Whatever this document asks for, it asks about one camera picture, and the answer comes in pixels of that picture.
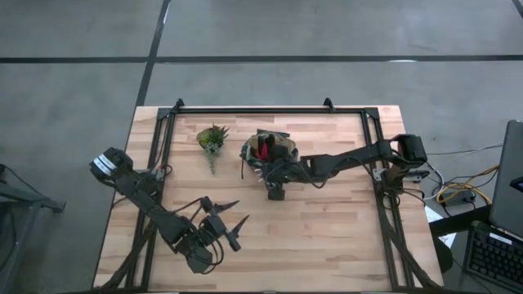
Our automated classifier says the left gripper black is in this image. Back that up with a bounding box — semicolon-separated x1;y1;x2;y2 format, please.
199;196;251;252

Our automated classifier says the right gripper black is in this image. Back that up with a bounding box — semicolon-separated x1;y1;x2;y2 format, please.
262;145;306;202

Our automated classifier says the black red gardening glove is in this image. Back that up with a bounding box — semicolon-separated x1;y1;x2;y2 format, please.
255;134;274;163

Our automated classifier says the beige green gardening bag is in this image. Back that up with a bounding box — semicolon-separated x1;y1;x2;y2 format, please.
239;128;300;185

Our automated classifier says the potted succulent plant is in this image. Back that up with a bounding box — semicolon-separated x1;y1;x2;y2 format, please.
196;124;230;176

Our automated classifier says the white paper sheet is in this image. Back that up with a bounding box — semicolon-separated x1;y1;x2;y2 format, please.
424;206;458;249

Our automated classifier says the grey power adapter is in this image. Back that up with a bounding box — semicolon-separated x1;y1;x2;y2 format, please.
443;189;477;207

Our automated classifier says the grey metal stand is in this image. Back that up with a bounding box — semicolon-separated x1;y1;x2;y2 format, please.
0;163;66;294

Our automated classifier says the grey laptop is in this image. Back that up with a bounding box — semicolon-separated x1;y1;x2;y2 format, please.
489;118;523;239

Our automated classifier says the black keyboard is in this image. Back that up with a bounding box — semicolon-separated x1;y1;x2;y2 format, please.
465;227;523;293

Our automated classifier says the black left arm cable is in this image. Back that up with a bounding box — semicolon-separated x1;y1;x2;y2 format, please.
154;163;226;270

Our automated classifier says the black aluminium table frame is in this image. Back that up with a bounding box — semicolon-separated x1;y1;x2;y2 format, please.
93;97;445;293

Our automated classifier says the white cable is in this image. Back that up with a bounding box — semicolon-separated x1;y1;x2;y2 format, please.
424;142;504;201

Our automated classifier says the yellow cable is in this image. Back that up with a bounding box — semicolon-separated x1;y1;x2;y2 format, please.
436;165;500;205

